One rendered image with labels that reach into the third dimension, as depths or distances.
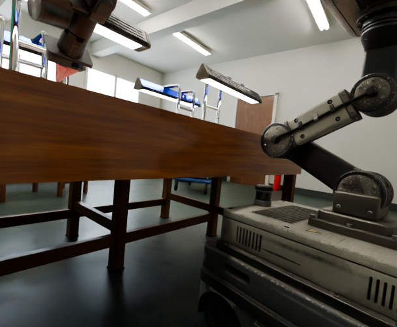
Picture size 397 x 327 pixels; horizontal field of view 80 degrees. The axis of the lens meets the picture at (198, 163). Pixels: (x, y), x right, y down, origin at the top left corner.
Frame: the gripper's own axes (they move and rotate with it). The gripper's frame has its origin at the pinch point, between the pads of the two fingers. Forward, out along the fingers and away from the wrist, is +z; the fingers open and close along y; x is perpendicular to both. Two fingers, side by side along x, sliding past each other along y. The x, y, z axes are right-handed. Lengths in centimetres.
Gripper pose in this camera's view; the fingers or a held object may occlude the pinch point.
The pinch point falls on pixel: (58, 78)
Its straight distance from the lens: 76.3
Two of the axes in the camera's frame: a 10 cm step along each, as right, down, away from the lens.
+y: -6.5, -0.2, -7.6
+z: -6.3, 5.7, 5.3
